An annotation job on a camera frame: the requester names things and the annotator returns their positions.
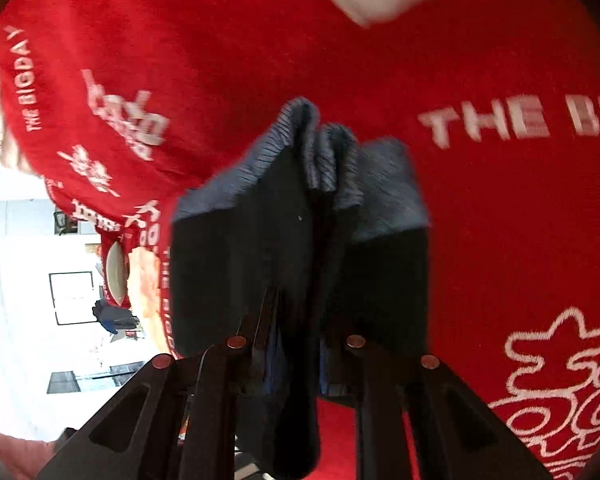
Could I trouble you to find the black pants with blue trim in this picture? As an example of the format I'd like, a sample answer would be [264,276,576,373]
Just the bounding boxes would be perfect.
[170,99,429,479]

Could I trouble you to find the cream folded cloth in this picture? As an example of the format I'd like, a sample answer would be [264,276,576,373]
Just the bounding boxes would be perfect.
[128,247,171,354]

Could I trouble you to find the red blanket with white characters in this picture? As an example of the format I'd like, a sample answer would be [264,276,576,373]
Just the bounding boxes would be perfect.
[0,0,600,479]

